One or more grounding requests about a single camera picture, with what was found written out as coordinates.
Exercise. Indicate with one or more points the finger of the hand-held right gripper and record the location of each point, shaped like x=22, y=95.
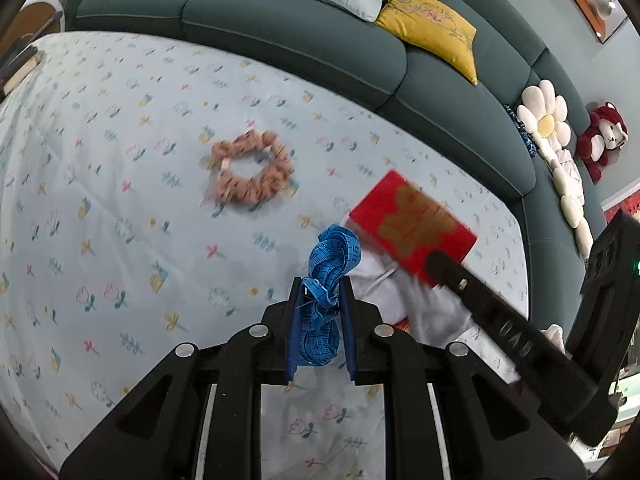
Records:
x=500, y=330

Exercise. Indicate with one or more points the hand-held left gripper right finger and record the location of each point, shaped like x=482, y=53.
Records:
x=350, y=332

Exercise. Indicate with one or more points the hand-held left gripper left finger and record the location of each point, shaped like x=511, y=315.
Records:
x=295, y=332

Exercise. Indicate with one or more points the blue tape measure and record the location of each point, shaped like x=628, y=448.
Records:
x=332, y=255

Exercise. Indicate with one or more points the red envelope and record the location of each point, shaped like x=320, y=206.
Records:
x=400, y=210

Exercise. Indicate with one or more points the red and white bag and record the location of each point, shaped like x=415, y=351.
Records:
x=440, y=325

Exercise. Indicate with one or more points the white flower cushion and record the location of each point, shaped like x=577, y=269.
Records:
x=545, y=122
x=570, y=205

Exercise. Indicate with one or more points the pink scrunchie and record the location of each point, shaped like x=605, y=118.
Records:
x=272, y=182

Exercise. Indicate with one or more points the red bear plush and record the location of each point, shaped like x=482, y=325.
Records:
x=592, y=140

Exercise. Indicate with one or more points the blue patterned cloth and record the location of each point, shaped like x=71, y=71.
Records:
x=522, y=132

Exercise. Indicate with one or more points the teal sofa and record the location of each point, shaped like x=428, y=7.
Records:
x=300, y=35

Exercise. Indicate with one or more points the yellow embroidered cushion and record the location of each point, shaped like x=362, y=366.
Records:
x=430, y=25

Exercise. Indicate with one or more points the black notebook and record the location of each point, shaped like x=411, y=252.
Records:
x=22, y=67

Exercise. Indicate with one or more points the white chair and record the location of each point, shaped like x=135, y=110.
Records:
x=30, y=15

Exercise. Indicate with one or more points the framed wall picture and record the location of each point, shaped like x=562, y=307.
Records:
x=595, y=10

